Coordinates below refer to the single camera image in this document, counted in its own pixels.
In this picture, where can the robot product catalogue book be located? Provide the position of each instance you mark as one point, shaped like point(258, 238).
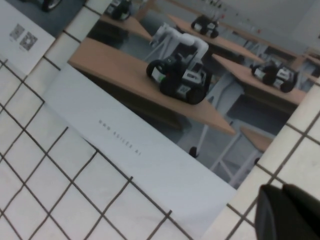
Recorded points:
point(175, 75)

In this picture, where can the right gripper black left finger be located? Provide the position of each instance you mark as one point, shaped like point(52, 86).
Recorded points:
point(272, 217)

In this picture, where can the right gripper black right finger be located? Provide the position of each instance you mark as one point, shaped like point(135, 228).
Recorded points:
point(308, 215)

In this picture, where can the white black-grid tablecloth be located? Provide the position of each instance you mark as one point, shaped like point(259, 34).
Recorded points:
point(50, 180)

